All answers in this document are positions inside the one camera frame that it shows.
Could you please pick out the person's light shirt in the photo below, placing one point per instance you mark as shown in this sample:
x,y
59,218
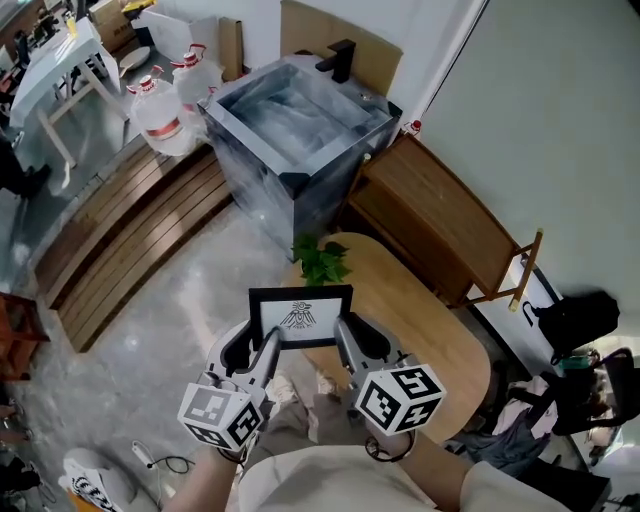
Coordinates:
x,y
350,485

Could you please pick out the white striped bag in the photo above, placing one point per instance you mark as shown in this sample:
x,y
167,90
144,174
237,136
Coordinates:
x,y
90,480

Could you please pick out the person's right shoe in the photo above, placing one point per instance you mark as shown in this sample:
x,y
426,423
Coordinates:
x,y
327,384

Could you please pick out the person's grey trousers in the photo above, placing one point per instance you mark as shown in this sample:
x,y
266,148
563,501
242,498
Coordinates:
x,y
325,420

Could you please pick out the round wooden board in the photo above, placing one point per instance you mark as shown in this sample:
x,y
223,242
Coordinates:
x,y
135,56

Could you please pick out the white power strip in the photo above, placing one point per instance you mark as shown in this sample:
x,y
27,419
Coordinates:
x,y
142,454

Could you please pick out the black chair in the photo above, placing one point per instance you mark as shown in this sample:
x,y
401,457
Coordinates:
x,y
600,400

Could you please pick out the red wooden stool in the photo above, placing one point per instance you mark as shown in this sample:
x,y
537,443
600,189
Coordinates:
x,y
20,330

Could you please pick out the white table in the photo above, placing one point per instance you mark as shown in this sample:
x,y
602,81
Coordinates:
x,y
55,65

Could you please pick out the person's shoe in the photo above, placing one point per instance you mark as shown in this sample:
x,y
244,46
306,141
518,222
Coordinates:
x,y
327,384
285,390

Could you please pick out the person's left shoe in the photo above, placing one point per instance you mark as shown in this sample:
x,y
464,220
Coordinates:
x,y
285,390

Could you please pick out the pile of clothes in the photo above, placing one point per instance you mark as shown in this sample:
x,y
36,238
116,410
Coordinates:
x,y
520,425

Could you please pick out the cardboard box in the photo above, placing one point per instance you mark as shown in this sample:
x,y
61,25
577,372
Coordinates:
x,y
112,25

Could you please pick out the person's right forearm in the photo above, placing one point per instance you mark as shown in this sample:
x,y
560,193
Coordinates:
x,y
440,470

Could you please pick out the oval wooden table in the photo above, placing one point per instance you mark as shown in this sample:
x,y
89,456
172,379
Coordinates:
x,y
425,325

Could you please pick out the black faucet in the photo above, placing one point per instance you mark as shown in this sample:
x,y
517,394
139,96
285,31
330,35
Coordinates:
x,y
342,60

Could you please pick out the green potted plant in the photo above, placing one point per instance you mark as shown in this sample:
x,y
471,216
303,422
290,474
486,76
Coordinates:
x,y
320,265

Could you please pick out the small red-capped bottle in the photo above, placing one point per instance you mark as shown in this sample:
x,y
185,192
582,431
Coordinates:
x,y
413,126

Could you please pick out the narrow cardboard sheet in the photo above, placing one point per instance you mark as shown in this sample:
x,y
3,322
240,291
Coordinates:
x,y
231,47

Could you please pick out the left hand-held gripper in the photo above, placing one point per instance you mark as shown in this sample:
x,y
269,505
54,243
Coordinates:
x,y
220,415

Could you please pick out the grey marble sink cabinet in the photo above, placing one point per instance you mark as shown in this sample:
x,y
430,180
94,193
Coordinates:
x,y
300,130

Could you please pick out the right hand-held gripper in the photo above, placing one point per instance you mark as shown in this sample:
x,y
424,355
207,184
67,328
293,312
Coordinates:
x,y
400,400

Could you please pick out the black framed picture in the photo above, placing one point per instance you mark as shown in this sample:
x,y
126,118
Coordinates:
x,y
300,295

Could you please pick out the clear water jug red band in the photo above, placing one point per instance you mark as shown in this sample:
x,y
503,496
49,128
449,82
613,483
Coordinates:
x,y
160,120

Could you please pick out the wooden slat platform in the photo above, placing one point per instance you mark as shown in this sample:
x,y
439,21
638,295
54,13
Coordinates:
x,y
125,235

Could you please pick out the black backpack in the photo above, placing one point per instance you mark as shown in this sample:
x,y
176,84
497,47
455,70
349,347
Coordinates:
x,y
580,320

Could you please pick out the person's left forearm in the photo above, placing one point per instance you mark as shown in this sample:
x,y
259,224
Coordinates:
x,y
205,485

